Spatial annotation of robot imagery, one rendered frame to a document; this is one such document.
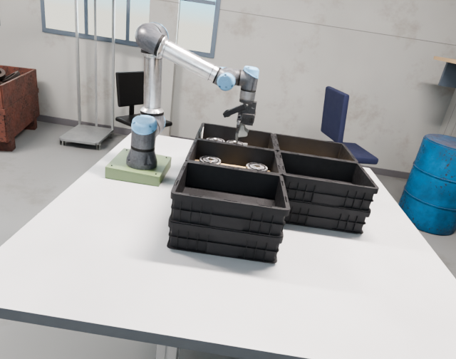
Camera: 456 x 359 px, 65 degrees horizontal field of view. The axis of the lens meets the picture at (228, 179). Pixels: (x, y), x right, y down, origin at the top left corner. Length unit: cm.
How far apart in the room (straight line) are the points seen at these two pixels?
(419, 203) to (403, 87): 151
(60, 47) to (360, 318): 424
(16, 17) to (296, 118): 334
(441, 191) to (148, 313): 286
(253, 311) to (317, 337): 19
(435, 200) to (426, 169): 28
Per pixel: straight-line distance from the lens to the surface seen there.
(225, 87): 159
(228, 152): 172
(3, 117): 391
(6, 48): 508
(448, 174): 346
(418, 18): 450
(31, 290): 119
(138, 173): 174
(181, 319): 107
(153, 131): 173
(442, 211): 357
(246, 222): 122
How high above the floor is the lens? 147
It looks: 24 degrees down
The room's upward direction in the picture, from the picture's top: 9 degrees clockwise
